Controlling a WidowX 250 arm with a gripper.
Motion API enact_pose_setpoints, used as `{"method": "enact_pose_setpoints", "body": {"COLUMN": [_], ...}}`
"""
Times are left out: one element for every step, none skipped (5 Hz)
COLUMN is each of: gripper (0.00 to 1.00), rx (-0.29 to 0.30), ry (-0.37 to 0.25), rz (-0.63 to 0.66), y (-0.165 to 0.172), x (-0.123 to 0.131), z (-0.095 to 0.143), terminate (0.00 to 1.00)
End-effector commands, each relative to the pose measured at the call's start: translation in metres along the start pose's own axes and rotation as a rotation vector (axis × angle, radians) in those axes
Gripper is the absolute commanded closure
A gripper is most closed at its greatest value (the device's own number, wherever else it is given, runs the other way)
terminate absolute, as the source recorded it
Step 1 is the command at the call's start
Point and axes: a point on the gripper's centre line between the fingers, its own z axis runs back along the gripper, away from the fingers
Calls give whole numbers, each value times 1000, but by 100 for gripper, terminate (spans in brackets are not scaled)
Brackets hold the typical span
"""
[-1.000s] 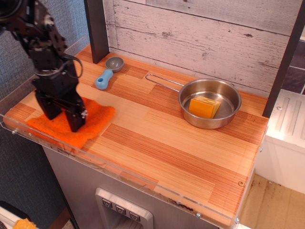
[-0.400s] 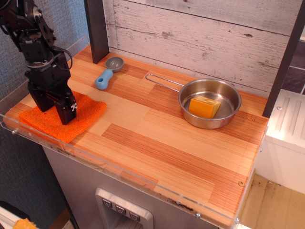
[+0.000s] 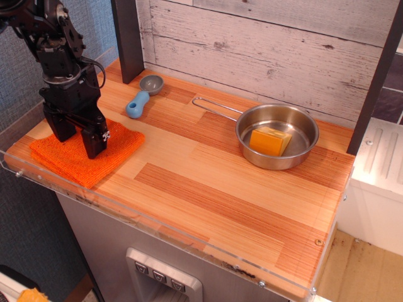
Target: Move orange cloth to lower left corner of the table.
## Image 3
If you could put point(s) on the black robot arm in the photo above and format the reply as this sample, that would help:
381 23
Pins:
47 30

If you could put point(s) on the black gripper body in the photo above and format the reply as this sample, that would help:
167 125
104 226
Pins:
75 96

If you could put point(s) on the dark left upright post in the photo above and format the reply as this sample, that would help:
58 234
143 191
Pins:
127 31

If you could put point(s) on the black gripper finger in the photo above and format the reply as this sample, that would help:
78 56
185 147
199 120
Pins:
62 129
95 140

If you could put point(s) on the orange knitted cloth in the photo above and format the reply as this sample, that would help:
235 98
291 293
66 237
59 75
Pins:
69 159

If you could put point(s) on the dark upright post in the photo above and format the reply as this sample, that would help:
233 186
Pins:
383 66
127 31

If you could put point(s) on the yellow cheese wedge block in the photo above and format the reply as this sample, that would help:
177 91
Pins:
269 141

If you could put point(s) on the yellow object bottom left corner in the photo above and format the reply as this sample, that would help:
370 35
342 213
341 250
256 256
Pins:
32 295

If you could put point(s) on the steel pan with wire handle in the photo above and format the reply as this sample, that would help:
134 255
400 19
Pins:
289 119

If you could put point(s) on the grey cabinet with dispenser panel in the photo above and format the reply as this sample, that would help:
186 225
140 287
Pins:
105 240

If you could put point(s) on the blue handled grey scoop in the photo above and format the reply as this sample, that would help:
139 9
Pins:
150 85

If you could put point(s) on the dark right upright post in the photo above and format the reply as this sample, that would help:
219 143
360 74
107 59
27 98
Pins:
383 66

